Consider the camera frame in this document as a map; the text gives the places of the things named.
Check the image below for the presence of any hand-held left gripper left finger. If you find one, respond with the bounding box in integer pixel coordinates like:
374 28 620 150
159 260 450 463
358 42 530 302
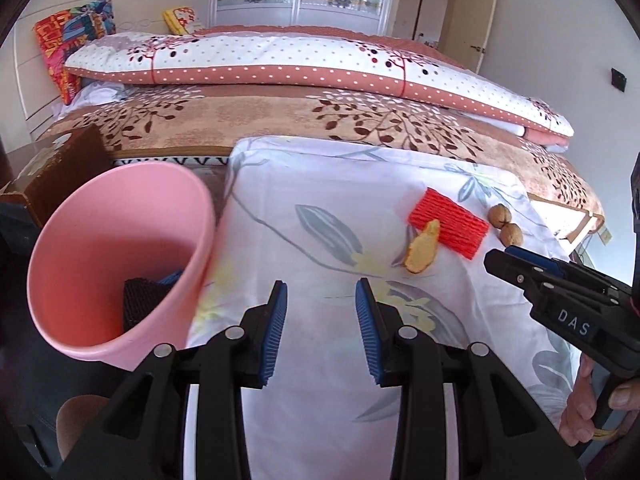
57 280 290 480

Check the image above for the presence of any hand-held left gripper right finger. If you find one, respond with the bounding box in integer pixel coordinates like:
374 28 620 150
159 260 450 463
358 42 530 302
355 277 586 480

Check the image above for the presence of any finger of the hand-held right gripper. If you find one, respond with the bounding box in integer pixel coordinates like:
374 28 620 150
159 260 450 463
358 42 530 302
483 250 618 322
504 245 626 297

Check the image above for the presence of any black ribbed block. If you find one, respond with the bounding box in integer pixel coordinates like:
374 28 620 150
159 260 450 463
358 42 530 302
122 278 173 333

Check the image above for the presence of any pink plastic bucket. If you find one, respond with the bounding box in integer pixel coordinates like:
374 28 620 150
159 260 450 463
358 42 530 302
26 161 217 371

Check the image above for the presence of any person's right hand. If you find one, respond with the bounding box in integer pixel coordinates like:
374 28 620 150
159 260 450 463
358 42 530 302
559 354 640 450

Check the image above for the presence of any red ribbed block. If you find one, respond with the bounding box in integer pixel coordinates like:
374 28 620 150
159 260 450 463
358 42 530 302
407 187 488 261

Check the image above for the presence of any white floral cloth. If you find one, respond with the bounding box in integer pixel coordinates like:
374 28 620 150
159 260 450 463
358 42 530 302
187 135 576 480

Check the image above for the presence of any mattress with patterned edge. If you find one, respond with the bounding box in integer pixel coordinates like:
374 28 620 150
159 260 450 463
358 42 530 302
111 155 232 181

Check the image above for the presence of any brown round object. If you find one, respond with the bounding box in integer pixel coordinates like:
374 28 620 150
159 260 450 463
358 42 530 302
56 394 112 462

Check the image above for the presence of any brown leaf print blanket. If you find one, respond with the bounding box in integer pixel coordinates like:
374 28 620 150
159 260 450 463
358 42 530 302
47 82 606 231

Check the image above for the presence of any dark wooden nightstand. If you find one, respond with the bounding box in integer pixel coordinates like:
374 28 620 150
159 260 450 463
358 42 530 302
0 124 117 228

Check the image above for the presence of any white and pink dotted quilt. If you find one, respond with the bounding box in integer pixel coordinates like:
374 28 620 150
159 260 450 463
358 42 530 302
64 25 575 151

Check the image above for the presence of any beige wooden door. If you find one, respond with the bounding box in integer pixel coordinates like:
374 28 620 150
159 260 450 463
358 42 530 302
392 0 501 73

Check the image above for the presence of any white crumpled cloth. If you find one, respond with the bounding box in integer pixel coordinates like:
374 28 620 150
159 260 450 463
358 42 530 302
67 82 133 108

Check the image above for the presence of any yellow patterned pillow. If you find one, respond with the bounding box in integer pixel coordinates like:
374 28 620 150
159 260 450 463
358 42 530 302
162 6 203 36

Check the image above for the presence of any cream wooden headboard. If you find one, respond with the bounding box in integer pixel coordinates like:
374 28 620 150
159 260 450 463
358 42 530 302
12 0 196 143

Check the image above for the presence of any colourful patterned pillow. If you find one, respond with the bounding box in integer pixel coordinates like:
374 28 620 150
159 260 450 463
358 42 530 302
33 0 117 106

